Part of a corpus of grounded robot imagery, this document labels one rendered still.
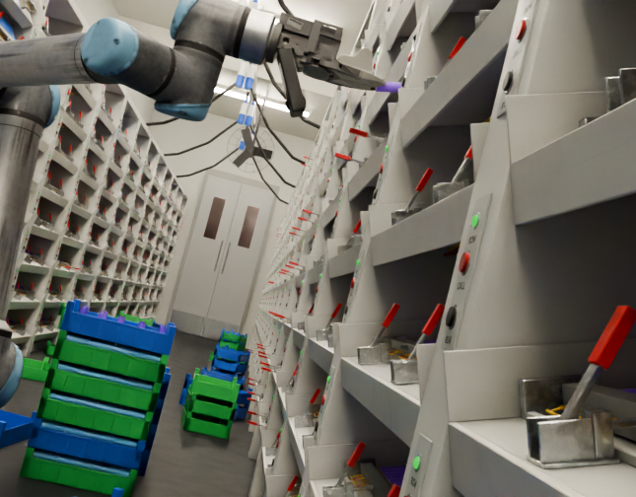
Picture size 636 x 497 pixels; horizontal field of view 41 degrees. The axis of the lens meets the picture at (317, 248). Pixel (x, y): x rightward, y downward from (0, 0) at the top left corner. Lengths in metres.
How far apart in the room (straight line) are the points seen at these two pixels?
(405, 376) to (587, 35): 0.39
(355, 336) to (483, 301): 0.70
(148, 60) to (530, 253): 0.90
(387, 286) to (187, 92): 0.47
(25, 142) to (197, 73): 0.56
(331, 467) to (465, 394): 0.72
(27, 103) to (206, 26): 0.57
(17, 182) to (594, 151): 1.52
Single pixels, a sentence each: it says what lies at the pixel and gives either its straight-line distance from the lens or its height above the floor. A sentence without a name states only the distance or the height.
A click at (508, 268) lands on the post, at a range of 0.62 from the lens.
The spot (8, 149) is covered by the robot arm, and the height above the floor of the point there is 0.78.
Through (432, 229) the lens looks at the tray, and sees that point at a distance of 0.88.
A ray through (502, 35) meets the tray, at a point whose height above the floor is 0.90.
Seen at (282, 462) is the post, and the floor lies 0.25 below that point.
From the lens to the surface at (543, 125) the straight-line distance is 0.64.
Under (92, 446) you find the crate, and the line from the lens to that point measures 2.41.
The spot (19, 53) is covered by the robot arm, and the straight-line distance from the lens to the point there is 1.64.
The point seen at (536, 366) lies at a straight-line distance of 0.63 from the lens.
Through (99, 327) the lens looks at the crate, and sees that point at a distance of 2.37.
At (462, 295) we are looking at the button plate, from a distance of 0.65.
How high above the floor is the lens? 0.60
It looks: 5 degrees up
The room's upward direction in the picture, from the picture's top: 14 degrees clockwise
